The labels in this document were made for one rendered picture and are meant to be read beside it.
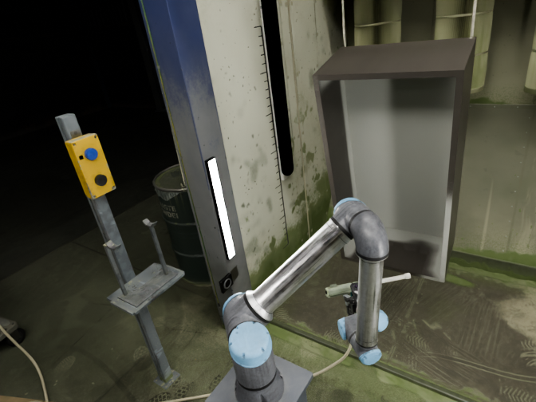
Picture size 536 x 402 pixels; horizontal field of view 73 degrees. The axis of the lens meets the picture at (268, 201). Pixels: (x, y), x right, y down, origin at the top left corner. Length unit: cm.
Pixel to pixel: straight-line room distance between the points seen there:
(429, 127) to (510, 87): 120
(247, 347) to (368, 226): 59
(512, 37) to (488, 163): 85
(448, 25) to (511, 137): 94
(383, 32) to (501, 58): 83
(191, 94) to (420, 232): 163
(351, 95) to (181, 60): 90
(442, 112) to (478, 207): 120
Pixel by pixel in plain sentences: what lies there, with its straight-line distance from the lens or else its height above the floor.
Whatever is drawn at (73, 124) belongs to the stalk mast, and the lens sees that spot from 173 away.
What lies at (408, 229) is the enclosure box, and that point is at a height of 55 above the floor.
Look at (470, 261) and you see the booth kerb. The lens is 308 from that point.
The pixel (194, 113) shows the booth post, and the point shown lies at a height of 152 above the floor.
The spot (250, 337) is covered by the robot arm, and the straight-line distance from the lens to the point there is 136.
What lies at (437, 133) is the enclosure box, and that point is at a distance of 208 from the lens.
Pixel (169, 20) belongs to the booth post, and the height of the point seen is 193.
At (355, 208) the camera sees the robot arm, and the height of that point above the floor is 123.
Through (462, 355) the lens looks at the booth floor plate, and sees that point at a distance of 251.
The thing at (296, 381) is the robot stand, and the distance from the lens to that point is 156.
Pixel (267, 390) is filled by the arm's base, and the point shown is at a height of 71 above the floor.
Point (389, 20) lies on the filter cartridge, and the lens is 292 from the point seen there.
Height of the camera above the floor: 190
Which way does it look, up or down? 27 degrees down
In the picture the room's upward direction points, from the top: 8 degrees counter-clockwise
